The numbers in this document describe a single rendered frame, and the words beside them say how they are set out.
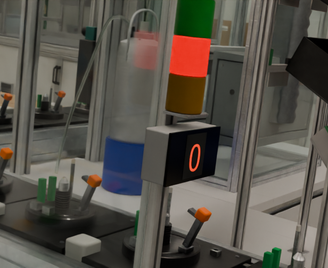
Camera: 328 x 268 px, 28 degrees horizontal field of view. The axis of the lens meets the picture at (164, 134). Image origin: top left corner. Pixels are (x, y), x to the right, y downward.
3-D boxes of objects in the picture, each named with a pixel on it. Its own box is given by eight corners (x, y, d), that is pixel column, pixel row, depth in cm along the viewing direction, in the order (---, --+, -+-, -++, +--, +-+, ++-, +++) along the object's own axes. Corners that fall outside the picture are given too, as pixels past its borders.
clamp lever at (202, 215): (193, 248, 115) (212, 212, 112) (187, 250, 113) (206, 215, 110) (178, 234, 116) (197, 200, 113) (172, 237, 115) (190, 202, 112)
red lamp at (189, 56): (213, 76, 89) (218, 40, 88) (193, 77, 85) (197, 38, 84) (182, 71, 92) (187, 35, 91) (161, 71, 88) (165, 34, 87)
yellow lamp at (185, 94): (208, 113, 90) (213, 77, 89) (188, 115, 86) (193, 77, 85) (178, 107, 93) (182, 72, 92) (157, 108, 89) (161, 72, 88)
